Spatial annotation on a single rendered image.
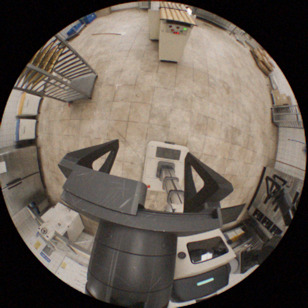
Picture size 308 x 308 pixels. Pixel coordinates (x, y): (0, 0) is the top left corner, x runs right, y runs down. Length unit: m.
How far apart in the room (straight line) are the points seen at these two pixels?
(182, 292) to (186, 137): 1.54
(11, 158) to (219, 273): 3.18
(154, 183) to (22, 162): 3.02
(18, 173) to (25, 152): 0.53
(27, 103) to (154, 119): 3.18
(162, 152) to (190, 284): 1.16
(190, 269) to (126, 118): 1.55
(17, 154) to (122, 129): 2.63
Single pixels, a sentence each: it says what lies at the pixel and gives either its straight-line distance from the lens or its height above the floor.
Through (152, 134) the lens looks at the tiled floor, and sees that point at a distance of 1.41.
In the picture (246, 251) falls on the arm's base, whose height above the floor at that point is 1.38.
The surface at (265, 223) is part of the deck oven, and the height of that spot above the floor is 0.96.
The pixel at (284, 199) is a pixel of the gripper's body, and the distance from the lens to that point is 0.43.
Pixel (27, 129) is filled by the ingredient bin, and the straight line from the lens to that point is 3.29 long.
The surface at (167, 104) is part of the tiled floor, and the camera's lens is 1.51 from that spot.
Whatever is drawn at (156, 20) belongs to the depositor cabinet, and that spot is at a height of 0.60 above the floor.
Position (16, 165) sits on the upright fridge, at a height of 0.89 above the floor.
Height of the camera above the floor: 1.41
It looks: 80 degrees down
